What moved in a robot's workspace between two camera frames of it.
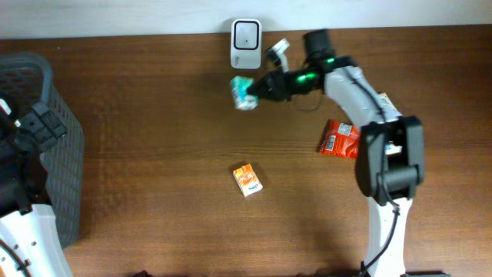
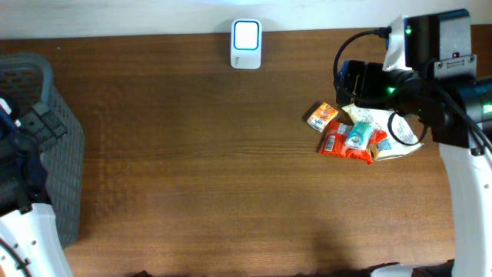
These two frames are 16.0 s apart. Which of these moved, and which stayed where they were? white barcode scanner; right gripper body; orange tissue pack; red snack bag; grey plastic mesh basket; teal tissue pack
Moved: orange tissue pack; teal tissue pack; right gripper body
Stayed: grey plastic mesh basket; red snack bag; white barcode scanner
